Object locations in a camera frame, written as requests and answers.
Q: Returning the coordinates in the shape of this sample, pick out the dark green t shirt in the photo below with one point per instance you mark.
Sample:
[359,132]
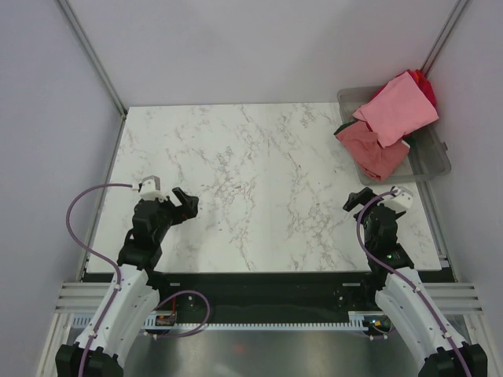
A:
[343,127]

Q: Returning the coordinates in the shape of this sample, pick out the grey translucent plastic bin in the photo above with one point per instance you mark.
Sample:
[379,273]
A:
[427,158]

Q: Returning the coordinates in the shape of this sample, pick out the right aluminium frame post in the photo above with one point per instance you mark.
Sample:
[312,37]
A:
[447,30]

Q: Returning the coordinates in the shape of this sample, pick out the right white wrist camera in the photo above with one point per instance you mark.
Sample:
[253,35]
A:
[400,200]

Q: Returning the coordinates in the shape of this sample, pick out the bright red t shirt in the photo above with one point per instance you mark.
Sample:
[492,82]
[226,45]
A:
[426,84]

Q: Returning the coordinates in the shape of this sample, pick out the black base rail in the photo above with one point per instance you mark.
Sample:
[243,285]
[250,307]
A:
[245,298]

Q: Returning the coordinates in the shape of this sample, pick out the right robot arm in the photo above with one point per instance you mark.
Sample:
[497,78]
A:
[396,288]

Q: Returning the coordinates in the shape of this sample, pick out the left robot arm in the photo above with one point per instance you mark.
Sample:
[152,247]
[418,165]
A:
[103,346]

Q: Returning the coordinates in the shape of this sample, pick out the light pink t shirt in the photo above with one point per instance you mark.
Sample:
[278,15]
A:
[399,109]

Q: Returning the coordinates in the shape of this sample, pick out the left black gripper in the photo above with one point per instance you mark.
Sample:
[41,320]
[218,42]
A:
[189,204]

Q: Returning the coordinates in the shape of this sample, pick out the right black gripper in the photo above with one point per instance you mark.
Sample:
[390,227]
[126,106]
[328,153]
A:
[354,198]

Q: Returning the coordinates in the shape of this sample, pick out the salmon red t shirt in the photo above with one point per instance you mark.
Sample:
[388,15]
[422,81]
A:
[375,161]

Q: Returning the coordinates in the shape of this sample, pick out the white slotted cable duct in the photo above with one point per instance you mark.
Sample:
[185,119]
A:
[355,322]

